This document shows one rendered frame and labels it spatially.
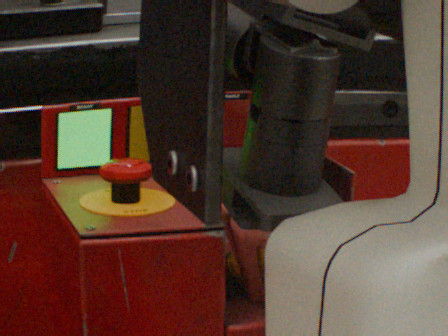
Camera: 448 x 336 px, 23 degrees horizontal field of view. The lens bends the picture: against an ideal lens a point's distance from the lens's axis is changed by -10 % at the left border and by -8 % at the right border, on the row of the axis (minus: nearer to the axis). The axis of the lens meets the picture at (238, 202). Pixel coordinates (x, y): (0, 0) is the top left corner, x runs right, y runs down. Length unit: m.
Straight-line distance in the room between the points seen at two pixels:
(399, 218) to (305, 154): 0.41
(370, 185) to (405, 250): 0.80
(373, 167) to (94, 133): 0.34
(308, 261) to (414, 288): 0.06
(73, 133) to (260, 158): 0.18
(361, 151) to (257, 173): 0.34
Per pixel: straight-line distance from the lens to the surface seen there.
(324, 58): 0.78
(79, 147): 0.92
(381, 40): 1.13
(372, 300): 0.36
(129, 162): 0.84
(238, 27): 0.83
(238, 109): 0.95
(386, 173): 1.16
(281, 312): 0.42
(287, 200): 0.81
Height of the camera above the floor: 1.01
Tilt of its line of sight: 15 degrees down
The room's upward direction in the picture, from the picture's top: 2 degrees clockwise
